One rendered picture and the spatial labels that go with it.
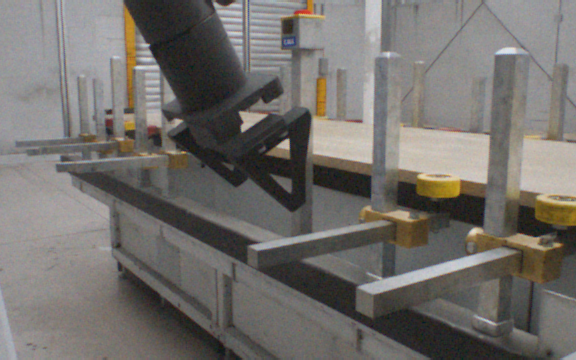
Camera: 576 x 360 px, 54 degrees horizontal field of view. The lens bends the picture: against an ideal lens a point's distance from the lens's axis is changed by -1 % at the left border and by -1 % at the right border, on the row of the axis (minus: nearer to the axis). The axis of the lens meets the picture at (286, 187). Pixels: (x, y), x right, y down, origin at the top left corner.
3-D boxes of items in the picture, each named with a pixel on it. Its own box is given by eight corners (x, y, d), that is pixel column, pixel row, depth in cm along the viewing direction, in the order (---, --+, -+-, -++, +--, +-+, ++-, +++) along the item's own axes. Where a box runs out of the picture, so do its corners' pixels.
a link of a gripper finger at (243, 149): (297, 172, 50) (251, 77, 46) (347, 189, 44) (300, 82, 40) (236, 217, 48) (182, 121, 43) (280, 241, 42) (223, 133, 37)
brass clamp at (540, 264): (539, 285, 78) (543, 250, 77) (460, 261, 89) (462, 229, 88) (564, 277, 82) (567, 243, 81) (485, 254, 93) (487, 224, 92)
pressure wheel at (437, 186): (460, 238, 106) (463, 177, 104) (416, 237, 107) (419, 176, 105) (453, 227, 114) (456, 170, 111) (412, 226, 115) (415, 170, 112)
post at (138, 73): (141, 199, 209) (135, 66, 200) (138, 197, 212) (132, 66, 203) (150, 198, 211) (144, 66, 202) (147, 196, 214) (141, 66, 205)
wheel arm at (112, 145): (41, 157, 207) (40, 146, 206) (39, 156, 209) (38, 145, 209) (153, 149, 231) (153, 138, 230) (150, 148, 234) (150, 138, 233)
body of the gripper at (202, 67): (229, 88, 50) (190, 10, 47) (290, 96, 42) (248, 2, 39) (169, 127, 48) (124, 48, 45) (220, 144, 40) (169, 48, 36)
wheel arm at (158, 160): (78, 176, 166) (77, 161, 165) (75, 174, 169) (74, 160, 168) (210, 163, 191) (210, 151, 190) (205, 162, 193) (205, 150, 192)
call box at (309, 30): (299, 52, 118) (299, 13, 116) (280, 53, 123) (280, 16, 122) (325, 53, 121) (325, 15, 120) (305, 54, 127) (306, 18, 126)
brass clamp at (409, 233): (406, 250, 99) (407, 221, 98) (354, 233, 110) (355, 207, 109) (430, 244, 102) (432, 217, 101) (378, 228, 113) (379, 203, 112)
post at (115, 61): (118, 177, 228) (112, 56, 219) (115, 176, 231) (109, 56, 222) (127, 177, 230) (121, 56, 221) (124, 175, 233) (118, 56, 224)
